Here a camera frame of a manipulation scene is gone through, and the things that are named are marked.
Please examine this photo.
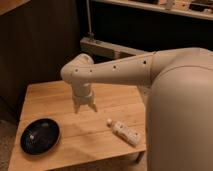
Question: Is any metal pole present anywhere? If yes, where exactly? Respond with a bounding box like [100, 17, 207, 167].
[86, 0, 94, 41]

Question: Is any wooden table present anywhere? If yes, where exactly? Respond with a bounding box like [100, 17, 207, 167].
[8, 81, 146, 171]

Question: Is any black ceramic bowl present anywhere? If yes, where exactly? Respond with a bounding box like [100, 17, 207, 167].
[20, 118, 60, 155]

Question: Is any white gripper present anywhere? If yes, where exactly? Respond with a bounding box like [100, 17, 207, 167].
[72, 83, 97, 114]

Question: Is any white plastic bottle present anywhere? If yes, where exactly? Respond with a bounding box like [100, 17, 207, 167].
[107, 119, 141, 147]

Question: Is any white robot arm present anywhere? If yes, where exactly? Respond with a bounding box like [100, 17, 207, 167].
[61, 48, 213, 171]

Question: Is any wooden shelf beam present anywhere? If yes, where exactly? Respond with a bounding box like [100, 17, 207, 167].
[80, 37, 144, 59]

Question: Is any upper wooden shelf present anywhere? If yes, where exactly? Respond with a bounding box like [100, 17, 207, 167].
[94, 0, 213, 21]

